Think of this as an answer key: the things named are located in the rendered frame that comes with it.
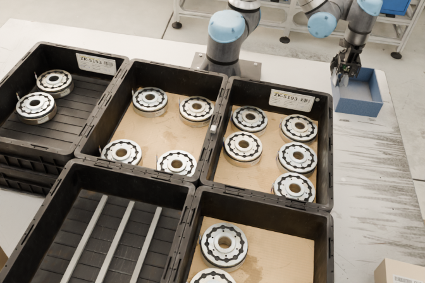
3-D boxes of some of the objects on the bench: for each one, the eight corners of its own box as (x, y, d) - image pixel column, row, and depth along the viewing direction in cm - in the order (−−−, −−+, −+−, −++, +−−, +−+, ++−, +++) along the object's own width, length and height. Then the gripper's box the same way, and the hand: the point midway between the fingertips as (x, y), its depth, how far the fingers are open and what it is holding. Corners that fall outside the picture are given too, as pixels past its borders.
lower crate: (55, 95, 137) (47, 68, 129) (136, 112, 134) (134, 84, 126) (-15, 187, 110) (-31, 160, 101) (86, 210, 107) (79, 184, 98)
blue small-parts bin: (330, 77, 154) (335, 62, 149) (368, 82, 154) (375, 68, 149) (334, 112, 140) (339, 97, 135) (376, 117, 140) (384, 103, 135)
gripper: (342, 47, 125) (324, 96, 140) (372, 50, 124) (350, 100, 139) (339, 31, 131) (322, 81, 146) (368, 35, 130) (348, 84, 145)
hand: (336, 83), depth 144 cm, fingers closed
